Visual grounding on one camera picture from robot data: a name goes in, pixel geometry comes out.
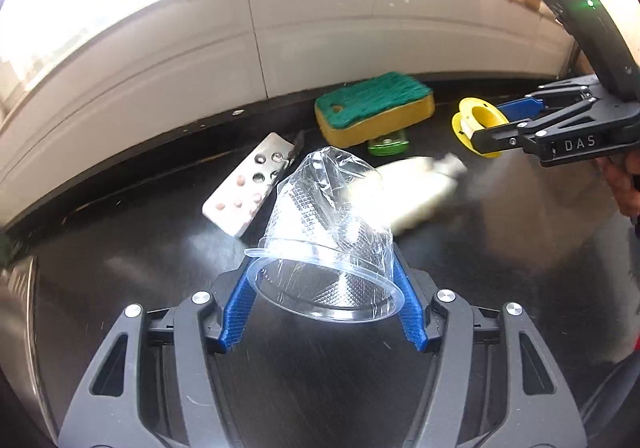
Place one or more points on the person's right hand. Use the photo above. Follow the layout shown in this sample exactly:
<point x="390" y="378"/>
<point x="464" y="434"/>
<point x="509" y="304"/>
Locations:
<point x="625" y="185"/>

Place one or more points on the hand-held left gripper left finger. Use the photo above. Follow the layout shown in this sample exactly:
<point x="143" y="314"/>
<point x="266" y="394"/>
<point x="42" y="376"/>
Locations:
<point x="240" y="308"/>

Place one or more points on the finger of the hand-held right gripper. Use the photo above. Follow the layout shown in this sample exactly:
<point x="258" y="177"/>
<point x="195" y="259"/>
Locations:
<point x="520" y="106"/>
<point x="500" y="137"/>

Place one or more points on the stainless steel sink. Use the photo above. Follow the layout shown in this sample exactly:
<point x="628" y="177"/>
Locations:
<point x="15" y="328"/>

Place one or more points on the yellow and green sponge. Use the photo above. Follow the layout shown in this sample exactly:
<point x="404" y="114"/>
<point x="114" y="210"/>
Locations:
<point x="375" y="110"/>

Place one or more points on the yellow plastic spool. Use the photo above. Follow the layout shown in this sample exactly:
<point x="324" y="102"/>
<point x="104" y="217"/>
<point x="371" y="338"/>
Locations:
<point x="467" y="120"/>

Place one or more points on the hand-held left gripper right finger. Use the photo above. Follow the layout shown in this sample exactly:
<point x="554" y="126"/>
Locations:
<point x="411" y="313"/>

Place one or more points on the clear plastic cup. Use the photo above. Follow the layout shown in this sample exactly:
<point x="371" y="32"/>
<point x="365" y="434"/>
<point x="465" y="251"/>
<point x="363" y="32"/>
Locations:
<point x="325" y="238"/>

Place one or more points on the silver pill blister pack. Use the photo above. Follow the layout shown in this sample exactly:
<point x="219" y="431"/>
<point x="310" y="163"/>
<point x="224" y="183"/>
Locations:
<point x="245" y="188"/>

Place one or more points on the white foam sponge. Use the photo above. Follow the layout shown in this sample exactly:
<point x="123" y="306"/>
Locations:
<point x="415" y="193"/>

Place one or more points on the small green lighter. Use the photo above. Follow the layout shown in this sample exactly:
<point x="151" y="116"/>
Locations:
<point x="389" y="143"/>

